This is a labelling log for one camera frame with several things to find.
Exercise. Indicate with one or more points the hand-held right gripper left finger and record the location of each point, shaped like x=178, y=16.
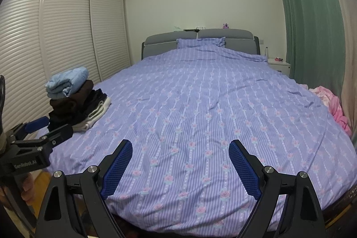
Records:
x=117, y=168

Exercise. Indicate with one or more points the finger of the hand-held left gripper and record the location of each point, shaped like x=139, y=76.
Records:
x=36, y=123
x=60, y=133

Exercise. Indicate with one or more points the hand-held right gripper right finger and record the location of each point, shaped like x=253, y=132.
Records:
x=245, y=168

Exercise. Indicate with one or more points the light blue padded pants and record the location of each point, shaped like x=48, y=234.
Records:
x=67, y=81

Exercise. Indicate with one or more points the person's left hand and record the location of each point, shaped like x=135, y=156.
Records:
x=28, y=185

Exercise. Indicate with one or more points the brown folded garment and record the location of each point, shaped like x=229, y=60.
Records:
x=71, y=104

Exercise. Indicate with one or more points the white folded garment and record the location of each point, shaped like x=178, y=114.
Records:
x=98, y=114

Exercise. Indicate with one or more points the black folded garments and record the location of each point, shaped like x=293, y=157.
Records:
x=92, y=104

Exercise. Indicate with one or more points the bed with purple duvet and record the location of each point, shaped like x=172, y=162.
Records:
x=195, y=115

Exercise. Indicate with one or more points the white louvred wardrobe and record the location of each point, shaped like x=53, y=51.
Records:
x=64, y=31

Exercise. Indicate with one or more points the white nightstand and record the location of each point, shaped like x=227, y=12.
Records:
x=280, y=66

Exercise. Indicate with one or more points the pink crumpled blanket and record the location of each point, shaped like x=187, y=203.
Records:
x=334, y=104

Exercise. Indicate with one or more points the clear plastic bottle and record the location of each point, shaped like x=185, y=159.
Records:
x=266, y=53

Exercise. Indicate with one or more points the purple floral pillow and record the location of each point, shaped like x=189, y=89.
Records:
x=200, y=42

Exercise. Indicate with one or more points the grey upholstered headboard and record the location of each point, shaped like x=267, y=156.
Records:
x=161, y=40

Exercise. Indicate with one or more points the small purple toy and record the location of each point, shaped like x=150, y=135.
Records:
x=226, y=26

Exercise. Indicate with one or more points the flat black item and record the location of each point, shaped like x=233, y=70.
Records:
x=191, y=30

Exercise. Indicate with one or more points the beige curtain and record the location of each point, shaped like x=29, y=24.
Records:
x=345, y=45

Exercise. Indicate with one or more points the wide green curtain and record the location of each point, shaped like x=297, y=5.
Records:
x=309, y=17

